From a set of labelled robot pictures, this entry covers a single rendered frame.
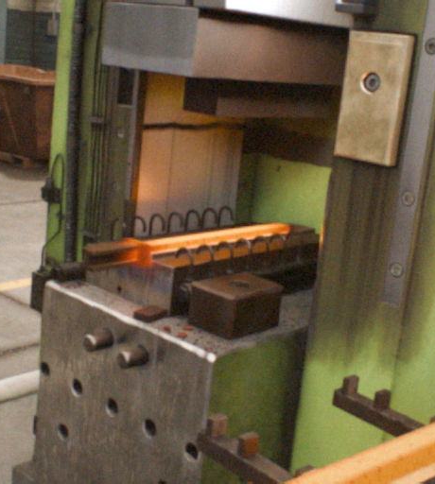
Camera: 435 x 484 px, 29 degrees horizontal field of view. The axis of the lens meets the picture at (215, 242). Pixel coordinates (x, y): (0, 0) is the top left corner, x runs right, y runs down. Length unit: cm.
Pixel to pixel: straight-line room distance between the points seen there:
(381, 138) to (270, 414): 44
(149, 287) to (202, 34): 39
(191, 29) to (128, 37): 13
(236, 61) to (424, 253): 39
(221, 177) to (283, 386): 54
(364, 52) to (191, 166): 55
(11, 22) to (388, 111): 988
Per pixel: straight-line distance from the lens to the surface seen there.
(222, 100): 129
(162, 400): 121
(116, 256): 124
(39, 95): 744
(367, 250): 118
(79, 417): 137
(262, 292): 120
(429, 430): 89
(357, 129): 115
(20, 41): 1098
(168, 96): 152
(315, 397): 128
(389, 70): 113
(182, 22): 120
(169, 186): 156
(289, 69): 135
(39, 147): 776
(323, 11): 132
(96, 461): 136
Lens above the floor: 132
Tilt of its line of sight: 14 degrees down
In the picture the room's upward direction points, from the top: 6 degrees clockwise
